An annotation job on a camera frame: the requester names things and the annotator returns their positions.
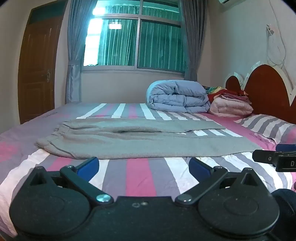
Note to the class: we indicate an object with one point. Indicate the folded red cloth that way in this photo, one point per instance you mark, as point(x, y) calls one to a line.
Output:
point(229, 93)

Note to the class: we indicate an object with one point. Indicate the grey curtain beside door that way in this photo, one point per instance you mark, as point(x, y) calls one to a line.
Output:
point(74, 81)

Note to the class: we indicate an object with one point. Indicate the wooden headboard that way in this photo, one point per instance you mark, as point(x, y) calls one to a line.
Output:
point(266, 92)

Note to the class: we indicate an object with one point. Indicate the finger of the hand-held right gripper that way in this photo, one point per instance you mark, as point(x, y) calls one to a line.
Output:
point(266, 157)
point(285, 147)

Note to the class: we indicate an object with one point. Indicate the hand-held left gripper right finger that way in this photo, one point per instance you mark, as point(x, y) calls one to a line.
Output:
point(200, 168)

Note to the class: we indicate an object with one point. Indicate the folded blue duvet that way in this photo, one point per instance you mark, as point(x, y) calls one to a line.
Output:
point(178, 97)

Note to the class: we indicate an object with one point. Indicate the window with green glass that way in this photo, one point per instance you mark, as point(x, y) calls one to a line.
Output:
point(159, 44)

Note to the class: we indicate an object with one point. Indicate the wall socket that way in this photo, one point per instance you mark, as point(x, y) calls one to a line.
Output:
point(269, 29)

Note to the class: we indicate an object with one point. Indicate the grey curtain beside headboard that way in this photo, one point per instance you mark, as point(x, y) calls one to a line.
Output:
point(196, 46)

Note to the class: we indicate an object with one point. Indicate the brown wooden door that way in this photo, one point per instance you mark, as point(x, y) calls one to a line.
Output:
point(39, 69)

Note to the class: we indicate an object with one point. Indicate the striped pillow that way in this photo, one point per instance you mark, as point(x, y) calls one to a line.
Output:
point(266, 126)

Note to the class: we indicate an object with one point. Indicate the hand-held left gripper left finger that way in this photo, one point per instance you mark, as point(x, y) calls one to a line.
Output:
point(87, 168)

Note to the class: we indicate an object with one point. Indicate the white air conditioner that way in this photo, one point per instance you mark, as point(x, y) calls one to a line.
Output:
point(225, 1)

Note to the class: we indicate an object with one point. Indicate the grey pants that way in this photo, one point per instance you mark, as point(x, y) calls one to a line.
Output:
point(138, 141)

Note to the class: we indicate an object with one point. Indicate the pile of folded blankets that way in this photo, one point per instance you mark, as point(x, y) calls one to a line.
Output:
point(229, 107)

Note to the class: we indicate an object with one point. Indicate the striped pink grey bed sheet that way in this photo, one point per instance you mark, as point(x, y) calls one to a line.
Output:
point(138, 173)

